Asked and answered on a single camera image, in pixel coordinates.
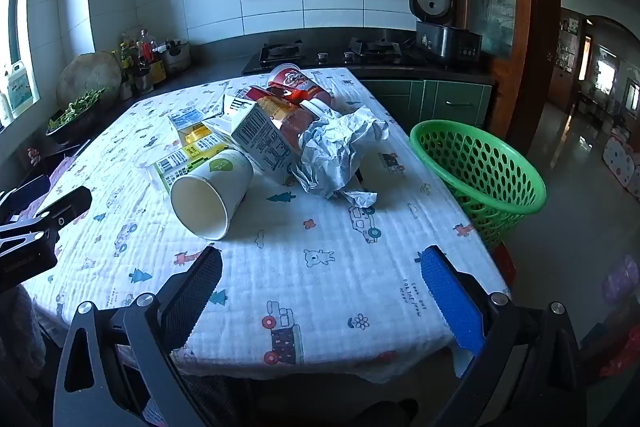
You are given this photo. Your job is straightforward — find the flattened green yellow carton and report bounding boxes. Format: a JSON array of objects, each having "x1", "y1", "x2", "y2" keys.
[{"x1": 152, "y1": 142, "x2": 233, "y2": 195}]

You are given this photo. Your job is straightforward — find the dark bowl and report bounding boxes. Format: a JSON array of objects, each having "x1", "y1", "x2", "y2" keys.
[{"x1": 46, "y1": 104, "x2": 103, "y2": 145}]

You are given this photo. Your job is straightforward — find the printed white tablecloth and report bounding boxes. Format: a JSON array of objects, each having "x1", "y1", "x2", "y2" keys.
[{"x1": 22, "y1": 67, "x2": 513, "y2": 383}]

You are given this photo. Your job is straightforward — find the window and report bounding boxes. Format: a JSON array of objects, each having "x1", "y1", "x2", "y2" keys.
[{"x1": 0, "y1": 0, "x2": 38, "y2": 128}]

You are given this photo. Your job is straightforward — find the white plastic jug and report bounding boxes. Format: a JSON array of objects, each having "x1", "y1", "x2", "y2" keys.
[{"x1": 5, "y1": 62, "x2": 33, "y2": 118}]

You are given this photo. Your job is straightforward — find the green base cabinets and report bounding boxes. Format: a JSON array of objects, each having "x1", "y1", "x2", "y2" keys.
[{"x1": 357, "y1": 79, "x2": 493, "y2": 128}]

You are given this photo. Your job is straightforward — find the white blue carton box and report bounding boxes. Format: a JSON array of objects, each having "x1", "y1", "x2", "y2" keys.
[{"x1": 220, "y1": 97, "x2": 303, "y2": 185}]

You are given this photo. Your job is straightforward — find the steel pot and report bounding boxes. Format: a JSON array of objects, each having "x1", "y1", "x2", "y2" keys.
[{"x1": 162, "y1": 38, "x2": 192, "y2": 74}]

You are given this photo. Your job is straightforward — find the white dotted play fence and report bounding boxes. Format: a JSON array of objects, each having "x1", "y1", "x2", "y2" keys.
[{"x1": 602, "y1": 127, "x2": 640, "y2": 198}]

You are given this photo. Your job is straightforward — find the red label condiment bottle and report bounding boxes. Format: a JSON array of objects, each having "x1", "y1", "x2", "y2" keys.
[{"x1": 137, "y1": 29, "x2": 156, "y2": 68}]

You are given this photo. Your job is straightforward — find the wooden glass door cabinet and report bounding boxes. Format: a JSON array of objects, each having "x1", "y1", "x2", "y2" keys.
[{"x1": 442, "y1": 0, "x2": 563, "y2": 138}]

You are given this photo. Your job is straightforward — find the black rice cooker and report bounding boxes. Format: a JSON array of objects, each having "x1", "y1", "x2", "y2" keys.
[{"x1": 409, "y1": 0, "x2": 483, "y2": 62}]

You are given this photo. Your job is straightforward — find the red instant noodle cup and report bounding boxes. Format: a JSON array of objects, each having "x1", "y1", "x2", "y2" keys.
[{"x1": 267, "y1": 63, "x2": 333, "y2": 108}]

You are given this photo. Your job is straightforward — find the yellow condiment bottle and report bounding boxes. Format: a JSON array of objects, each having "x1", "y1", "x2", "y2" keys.
[{"x1": 119, "y1": 39, "x2": 136, "y2": 74}]

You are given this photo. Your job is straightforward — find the large crumpled white paper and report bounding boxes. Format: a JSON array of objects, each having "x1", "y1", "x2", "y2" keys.
[{"x1": 292, "y1": 104, "x2": 391, "y2": 200}]

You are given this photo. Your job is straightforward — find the small crumpled white paper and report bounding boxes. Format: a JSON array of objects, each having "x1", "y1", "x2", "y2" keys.
[{"x1": 340, "y1": 189, "x2": 378, "y2": 209}]

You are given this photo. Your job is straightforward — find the red stool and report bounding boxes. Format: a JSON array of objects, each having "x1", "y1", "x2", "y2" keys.
[{"x1": 492, "y1": 244, "x2": 516, "y2": 288}]

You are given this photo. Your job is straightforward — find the green plastic basket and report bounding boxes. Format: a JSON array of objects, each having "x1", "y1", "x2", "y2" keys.
[{"x1": 410, "y1": 120, "x2": 547, "y2": 250}]

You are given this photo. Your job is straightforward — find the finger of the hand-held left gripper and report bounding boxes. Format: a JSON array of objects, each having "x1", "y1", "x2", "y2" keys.
[
  {"x1": 0, "y1": 174, "x2": 51, "y2": 220},
  {"x1": 37, "y1": 186, "x2": 93, "y2": 233}
]

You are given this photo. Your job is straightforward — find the black gas stove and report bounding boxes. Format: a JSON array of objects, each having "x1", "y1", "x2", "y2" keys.
[{"x1": 242, "y1": 38, "x2": 418, "y2": 75}]

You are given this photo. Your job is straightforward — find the small blue white carton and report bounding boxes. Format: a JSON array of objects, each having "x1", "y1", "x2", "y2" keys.
[{"x1": 167, "y1": 107, "x2": 211, "y2": 132}]

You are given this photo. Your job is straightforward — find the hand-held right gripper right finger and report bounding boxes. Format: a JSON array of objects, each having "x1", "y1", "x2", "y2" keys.
[{"x1": 420, "y1": 245, "x2": 588, "y2": 427}]

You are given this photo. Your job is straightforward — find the large round tan object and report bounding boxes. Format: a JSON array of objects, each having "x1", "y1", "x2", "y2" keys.
[{"x1": 56, "y1": 52, "x2": 123, "y2": 108}]

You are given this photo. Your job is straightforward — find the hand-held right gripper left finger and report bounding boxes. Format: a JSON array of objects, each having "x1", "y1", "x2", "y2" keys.
[{"x1": 52, "y1": 246, "x2": 223, "y2": 427}]

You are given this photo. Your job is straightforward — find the white paper cup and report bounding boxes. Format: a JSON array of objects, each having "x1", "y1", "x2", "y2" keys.
[{"x1": 170, "y1": 149, "x2": 256, "y2": 241}]

